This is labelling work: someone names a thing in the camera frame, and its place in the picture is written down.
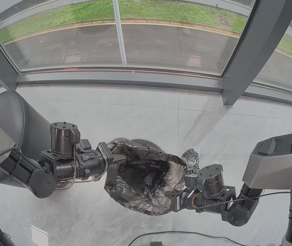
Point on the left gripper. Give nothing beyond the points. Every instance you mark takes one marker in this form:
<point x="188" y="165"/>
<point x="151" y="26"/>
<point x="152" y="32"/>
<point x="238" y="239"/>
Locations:
<point x="89" y="166"/>

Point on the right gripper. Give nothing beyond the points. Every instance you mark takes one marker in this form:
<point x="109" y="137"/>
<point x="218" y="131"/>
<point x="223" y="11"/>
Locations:
<point x="190" y="202"/>

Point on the black plastic bag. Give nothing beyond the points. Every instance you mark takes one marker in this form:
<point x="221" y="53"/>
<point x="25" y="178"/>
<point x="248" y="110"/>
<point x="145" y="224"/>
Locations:
<point x="135" y="178"/>

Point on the black plastic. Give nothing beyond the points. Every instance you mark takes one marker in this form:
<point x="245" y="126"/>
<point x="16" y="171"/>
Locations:
<point x="192" y="160"/>

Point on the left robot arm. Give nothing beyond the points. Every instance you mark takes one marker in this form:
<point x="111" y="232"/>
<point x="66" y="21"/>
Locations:
<point x="43" y="183"/>

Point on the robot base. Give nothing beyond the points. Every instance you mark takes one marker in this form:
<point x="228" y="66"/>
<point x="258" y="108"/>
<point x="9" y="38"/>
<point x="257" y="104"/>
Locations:
<point x="157" y="244"/>

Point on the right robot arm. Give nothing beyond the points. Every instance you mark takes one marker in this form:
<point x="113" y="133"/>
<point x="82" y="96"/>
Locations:
<point x="271" y="163"/>

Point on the window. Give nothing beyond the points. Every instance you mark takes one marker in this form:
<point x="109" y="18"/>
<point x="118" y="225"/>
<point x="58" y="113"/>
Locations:
<point x="258" y="47"/>

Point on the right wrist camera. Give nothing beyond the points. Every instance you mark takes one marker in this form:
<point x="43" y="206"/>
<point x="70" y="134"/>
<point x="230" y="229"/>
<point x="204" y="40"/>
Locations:
<point x="191" y="181"/>

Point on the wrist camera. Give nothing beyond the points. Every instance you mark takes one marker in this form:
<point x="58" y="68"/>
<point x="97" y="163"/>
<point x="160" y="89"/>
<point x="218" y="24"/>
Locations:
<point x="86" y="145"/>
<point x="191" y="181"/>

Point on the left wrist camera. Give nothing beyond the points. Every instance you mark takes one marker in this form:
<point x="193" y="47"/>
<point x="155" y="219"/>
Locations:
<point x="86" y="145"/>

